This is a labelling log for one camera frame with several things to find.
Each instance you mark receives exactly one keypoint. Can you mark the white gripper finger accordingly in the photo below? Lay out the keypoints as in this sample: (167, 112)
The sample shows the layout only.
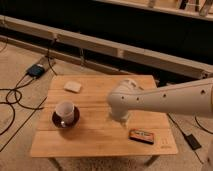
(123, 123)

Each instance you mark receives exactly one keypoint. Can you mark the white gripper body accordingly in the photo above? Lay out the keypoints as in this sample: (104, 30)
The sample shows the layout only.
(119, 115)

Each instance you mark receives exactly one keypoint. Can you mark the black orange eraser box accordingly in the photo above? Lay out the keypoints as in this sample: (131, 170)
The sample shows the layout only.
(141, 136)

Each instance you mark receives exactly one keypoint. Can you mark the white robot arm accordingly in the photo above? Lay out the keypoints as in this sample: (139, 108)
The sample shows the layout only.
(190, 98)

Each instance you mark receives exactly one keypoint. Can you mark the wooden folding table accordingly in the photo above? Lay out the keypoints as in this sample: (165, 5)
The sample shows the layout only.
(95, 134)

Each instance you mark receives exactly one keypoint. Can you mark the white mug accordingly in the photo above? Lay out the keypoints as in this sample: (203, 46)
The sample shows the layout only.
(64, 109)

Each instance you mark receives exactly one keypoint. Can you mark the dark brown saucer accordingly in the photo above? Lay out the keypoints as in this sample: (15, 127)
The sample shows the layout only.
(66, 122)

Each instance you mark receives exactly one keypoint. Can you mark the black power brick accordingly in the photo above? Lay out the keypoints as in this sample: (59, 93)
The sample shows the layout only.
(192, 142)

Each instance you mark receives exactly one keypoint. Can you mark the blue power adapter box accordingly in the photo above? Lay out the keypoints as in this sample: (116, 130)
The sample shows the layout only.
(35, 71)

